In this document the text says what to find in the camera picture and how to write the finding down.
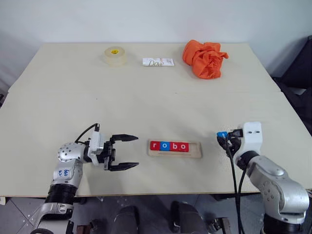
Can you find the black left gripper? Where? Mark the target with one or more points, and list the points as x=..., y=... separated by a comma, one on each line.
x=108, y=153

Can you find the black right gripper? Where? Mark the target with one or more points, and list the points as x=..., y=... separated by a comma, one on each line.
x=235, y=143

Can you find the blue letter t tile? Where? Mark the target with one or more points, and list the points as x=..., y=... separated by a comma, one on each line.
x=221, y=134

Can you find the red letter r block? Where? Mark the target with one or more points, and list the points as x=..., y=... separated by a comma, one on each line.
x=155, y=146

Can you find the blue letter o block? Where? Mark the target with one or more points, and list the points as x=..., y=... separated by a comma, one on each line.
x=164, y=146

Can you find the red letter b tile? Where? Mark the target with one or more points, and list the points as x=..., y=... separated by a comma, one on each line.
x=173, y=146

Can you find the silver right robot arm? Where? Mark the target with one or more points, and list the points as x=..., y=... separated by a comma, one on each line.
x=275, y=185

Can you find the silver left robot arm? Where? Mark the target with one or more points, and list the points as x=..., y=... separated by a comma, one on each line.
x=65, y=170

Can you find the wooden letter tile tray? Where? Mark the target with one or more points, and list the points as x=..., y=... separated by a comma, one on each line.
x=195, y=150

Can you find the dark rounded shape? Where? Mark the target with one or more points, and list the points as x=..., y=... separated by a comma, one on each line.
x=126, y=220
x=187, y=218

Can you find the crumpled orange cloth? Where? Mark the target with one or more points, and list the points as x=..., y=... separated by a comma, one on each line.
x=204, y=61

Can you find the white Dove soap box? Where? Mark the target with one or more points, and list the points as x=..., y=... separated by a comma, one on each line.
x=158, y=62

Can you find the clear tape roll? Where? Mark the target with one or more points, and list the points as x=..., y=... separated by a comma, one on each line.
x=114, y=56

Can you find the black chair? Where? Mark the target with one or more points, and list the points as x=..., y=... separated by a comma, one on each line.
x=296, y=80

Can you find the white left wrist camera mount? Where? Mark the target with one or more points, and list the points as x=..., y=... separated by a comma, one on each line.
x=95, y=143

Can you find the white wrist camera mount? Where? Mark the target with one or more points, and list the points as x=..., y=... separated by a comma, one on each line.
x=252, y=137
x=95, y=143

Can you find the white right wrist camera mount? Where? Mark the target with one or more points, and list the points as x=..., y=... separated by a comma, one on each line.
x=252, y=137

